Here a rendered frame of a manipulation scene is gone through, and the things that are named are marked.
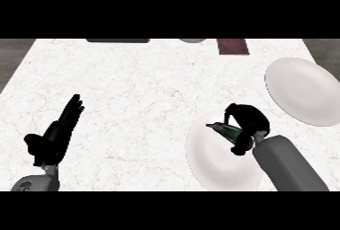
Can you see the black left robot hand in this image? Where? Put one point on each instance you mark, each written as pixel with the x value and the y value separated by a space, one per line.
pixel 56 136

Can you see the dark green eggplant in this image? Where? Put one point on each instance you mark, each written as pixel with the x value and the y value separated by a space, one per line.
pixel 229 130

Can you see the dark grey flat appliance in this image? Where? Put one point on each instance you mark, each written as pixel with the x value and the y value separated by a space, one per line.
pixel 118 40

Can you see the grey round object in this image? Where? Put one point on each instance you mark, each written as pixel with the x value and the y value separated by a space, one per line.
pixel 193 40

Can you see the white round plate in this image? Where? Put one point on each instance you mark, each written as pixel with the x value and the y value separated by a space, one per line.
pixel 221 161
pixel 305 91

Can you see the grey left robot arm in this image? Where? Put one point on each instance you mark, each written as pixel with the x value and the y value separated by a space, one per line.
pixel 39 180

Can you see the dark red rectangular block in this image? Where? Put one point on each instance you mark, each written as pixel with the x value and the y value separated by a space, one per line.
pixel 233 46

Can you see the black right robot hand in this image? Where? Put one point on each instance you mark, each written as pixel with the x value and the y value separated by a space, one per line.
pixel 251 119

